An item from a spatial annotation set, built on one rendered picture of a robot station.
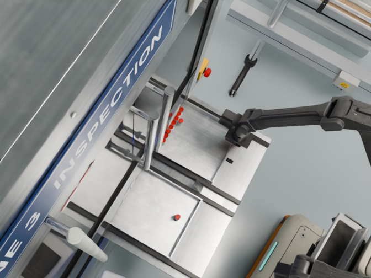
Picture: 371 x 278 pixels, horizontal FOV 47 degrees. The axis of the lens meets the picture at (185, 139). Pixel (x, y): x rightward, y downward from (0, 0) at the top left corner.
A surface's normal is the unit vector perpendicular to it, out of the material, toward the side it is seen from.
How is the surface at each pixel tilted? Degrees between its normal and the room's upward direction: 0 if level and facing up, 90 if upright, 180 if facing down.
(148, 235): 0
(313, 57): 90
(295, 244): 0
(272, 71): 0
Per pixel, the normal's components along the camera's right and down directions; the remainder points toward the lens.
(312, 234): 0.12, -0.30
